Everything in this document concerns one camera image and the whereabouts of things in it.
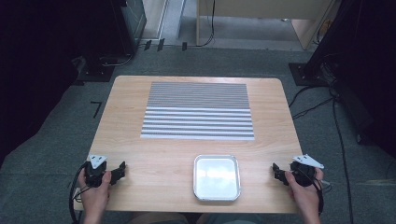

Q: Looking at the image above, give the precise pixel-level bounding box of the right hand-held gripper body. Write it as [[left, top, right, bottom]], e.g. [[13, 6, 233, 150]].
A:
[[290, 153, 325, 189]]

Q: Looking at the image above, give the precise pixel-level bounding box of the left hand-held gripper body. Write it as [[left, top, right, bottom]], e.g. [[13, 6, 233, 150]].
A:
[[84, 154, 108, 189]]

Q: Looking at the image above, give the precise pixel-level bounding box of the person's right hand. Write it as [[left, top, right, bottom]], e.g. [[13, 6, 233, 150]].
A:
[[284, 167, 325, 213]]

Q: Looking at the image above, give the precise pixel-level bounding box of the person's left hand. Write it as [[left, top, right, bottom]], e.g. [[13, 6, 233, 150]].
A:
[[77, 169, 113, 217]]

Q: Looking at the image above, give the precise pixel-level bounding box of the square silver tray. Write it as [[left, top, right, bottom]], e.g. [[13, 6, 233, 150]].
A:
[[192, 154, 242, 203]]

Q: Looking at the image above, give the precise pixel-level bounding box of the grey striped placemat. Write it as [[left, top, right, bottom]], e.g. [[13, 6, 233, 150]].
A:
[[140, 81, 256, 141]]

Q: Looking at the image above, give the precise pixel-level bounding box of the black stand base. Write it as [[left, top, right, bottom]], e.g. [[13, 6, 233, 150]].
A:
[[76, 53, 117, 84], [288, 62, 338, 87]]

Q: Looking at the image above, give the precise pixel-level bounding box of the light wooden desk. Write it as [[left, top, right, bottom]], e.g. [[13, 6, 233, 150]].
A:
[[195, 0, 341, 51]]

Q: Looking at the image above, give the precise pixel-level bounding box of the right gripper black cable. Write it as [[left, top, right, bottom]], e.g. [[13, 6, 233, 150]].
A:
[[306, 169, 332, 217]]

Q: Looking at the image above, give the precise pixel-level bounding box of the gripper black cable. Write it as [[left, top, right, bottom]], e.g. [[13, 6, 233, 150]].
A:
[[68, 161, 92, 224], [306, 169, 332, 217]]

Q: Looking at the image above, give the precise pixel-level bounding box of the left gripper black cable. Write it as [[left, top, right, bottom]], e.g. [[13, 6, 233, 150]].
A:
[[68, 161, 92, 224]]

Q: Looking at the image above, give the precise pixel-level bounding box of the long black floor cable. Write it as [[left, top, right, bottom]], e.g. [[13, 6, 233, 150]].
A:
[[330, 90, 355, 224]]

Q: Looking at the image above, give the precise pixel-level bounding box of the forked black floor cable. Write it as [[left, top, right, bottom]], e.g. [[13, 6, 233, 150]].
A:
[[288, 85, 334, 120]]

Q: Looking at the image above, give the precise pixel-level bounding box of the hanging black cable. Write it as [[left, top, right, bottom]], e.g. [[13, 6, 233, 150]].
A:
[[196, 0, 217, 49]]

